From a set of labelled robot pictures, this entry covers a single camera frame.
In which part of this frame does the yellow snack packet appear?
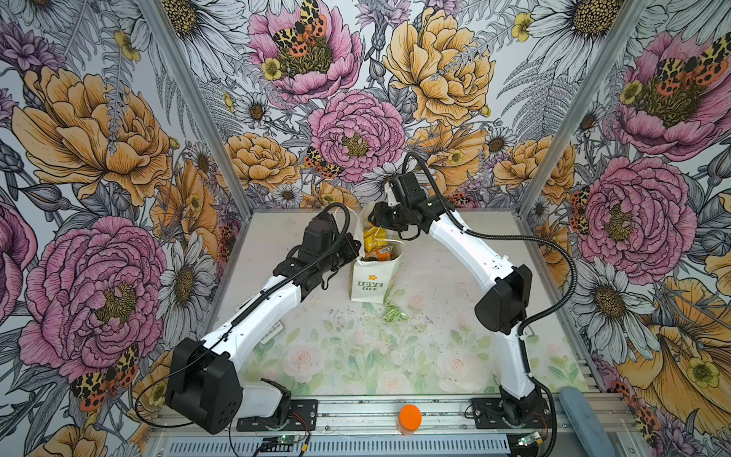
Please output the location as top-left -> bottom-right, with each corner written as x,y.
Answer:
364,227 -> 388,253

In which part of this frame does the orange white snack packet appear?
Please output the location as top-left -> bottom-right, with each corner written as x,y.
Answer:
365,244 -> 396,262

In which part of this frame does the white paper bag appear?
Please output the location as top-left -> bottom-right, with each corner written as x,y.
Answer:
350,203 -> 404,304

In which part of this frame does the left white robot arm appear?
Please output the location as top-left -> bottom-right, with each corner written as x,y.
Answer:
165,211 -> 360,434

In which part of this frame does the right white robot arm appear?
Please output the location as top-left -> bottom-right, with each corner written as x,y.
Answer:
369,171 -> 542,427

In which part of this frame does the white calculator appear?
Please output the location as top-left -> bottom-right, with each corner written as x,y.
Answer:
260,321 -> 285,345

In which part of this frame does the small green candy wrapper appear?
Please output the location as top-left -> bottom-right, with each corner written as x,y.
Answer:
383,303 -> 409,324

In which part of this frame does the orange round button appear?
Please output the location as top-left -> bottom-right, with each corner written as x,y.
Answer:
398,404 -> 423,434

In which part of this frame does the left green circuit board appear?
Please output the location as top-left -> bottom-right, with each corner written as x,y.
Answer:
262,434 -> 306,447

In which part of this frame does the green circuit board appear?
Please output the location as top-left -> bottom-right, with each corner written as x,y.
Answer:
262,434 -> 306,447
516,431 -> 543,447

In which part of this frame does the right green circuit board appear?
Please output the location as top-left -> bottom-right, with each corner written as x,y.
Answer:
516,431 -> 543,447

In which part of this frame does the grey blue padded object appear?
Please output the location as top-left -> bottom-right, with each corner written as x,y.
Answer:
559,387 -> 616,457

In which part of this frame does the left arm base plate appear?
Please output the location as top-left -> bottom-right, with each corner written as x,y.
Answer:
235,399 -> 319,432

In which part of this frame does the aluminium front rail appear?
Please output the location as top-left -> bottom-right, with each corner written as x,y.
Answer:
149,395 -> 635,438

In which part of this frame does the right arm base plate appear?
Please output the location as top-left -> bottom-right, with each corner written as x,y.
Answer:
463,397 -> 556,431

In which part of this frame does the right black corrugated cable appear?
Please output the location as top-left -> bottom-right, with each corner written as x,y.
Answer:
401,150 -> 579,457

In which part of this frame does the left black cable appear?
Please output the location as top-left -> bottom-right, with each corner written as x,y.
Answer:
132,202 -> 352,430

